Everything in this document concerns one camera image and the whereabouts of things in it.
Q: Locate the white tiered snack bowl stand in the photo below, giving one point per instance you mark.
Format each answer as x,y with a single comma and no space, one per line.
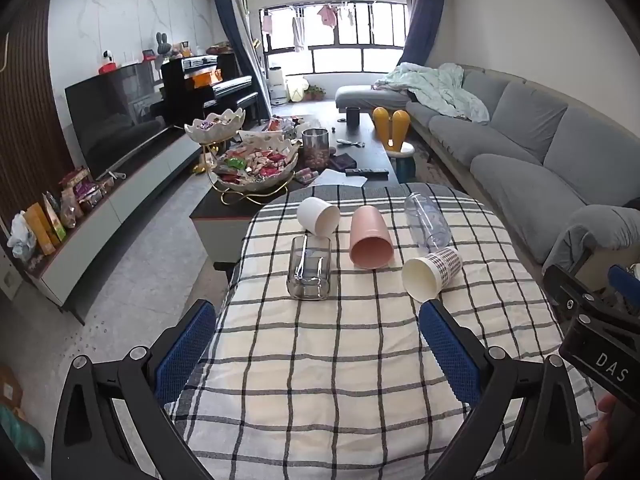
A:
252,165

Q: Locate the white paper sheet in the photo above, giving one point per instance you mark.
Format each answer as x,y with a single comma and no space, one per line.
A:
340,178

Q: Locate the pale green blanket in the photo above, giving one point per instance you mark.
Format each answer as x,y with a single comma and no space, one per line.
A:
435,87

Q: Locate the person's right hand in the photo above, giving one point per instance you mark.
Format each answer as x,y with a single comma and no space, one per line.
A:
611,435

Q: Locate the flat screen television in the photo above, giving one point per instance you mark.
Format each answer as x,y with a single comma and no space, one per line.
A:
112,117

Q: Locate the grey television cabinet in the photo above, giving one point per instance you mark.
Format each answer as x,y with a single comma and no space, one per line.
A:
130,195

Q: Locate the black upright piano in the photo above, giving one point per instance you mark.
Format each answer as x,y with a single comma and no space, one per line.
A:
210,85

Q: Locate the black remote control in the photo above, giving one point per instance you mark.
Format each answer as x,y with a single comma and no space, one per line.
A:
366,172

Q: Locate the checked pattern paper cup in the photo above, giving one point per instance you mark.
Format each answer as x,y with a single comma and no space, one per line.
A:
429,276

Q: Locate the hanging pale shirt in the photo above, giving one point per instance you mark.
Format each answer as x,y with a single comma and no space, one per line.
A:
298,34

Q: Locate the white air purifier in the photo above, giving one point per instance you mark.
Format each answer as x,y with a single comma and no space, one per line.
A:
276,83

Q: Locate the white plastic bag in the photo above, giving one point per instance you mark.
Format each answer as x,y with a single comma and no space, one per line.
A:
22,240

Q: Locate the glass jar of nuts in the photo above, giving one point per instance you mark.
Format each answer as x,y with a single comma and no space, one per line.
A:
315,149

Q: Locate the red box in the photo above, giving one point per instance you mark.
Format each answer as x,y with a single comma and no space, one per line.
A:
106,67

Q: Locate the potted plant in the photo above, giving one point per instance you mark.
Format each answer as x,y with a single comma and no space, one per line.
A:
315,92

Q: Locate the square clear glass cup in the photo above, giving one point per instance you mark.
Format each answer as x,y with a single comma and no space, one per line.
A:
310,272

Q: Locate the grey sofa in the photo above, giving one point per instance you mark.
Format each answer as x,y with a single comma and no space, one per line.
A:
520,130

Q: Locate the yellow rabbit ear stool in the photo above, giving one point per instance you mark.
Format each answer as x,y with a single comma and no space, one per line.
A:
392,127

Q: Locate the white paper cup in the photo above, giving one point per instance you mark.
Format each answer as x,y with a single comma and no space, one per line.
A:
317,216

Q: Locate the dark coffee table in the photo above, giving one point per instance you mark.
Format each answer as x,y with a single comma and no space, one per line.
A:
220,205

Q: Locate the dark mug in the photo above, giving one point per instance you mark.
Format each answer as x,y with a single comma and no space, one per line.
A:
352,115

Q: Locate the clear plastic cup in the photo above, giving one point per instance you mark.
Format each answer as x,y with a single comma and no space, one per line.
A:
427,227

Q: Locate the grey rabbit plush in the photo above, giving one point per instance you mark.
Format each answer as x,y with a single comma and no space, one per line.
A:
162,42

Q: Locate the cardboard box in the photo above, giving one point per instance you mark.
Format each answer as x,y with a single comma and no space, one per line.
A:
9,389

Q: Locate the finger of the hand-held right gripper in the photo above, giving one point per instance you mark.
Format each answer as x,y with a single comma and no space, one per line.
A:
567,287
624,279

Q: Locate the row of snack packets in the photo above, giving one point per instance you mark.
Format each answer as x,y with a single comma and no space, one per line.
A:
62,205

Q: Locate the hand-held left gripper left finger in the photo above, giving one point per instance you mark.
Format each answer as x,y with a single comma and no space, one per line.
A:
184,352

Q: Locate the purple wallet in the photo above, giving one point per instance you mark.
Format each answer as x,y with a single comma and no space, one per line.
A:
345,161

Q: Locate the blue curtain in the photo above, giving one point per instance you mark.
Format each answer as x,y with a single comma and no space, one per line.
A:
425,15
232,20

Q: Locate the teal bag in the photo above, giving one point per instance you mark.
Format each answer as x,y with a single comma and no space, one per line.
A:
17,435

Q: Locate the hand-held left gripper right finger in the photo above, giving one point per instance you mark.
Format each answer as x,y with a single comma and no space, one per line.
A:
450,355

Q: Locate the hanging pink garment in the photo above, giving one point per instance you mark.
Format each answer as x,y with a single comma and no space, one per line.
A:
267,23
327,15

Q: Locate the pink plastic cup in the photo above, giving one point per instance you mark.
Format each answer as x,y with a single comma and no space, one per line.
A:
369,242

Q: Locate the black white checked tablecloth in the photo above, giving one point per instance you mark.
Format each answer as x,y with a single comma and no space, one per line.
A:
325,375

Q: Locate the white security camera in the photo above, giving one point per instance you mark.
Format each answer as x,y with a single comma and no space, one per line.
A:
106,55

